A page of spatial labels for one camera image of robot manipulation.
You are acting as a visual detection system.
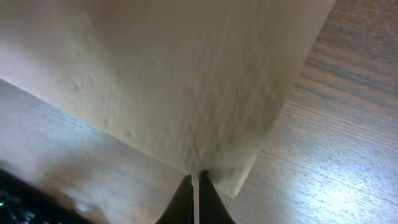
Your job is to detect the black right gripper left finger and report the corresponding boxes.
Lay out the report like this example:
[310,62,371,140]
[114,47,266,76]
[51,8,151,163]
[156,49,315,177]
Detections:
[156,175,193,224]

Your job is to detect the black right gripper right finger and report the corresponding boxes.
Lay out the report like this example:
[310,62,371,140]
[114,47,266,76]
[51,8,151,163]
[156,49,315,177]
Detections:
[199,170,236,224]

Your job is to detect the cardboard box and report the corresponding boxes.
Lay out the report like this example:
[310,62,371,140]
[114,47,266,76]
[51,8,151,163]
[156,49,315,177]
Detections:
[1,0,333,197]

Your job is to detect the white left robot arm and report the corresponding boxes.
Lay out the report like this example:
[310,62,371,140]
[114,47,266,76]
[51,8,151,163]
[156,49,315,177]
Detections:
[1,170,93,224]

